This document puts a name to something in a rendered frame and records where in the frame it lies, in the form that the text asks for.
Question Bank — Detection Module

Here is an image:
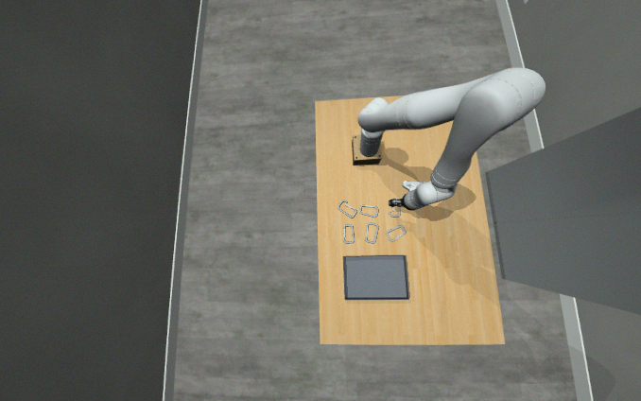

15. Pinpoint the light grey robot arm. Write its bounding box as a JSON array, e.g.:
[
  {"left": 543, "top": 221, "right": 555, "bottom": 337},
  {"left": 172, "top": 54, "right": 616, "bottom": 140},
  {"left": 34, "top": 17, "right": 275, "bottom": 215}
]
[{"left": 357, "top": 67, "right": 546, "bottom": 210}]

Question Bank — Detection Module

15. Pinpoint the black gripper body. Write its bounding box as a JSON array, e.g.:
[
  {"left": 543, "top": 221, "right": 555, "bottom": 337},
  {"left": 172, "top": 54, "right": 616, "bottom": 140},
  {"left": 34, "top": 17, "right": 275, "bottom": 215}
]
[{"left": 399, "top": 194, "right": 413, "bottom": 210}]

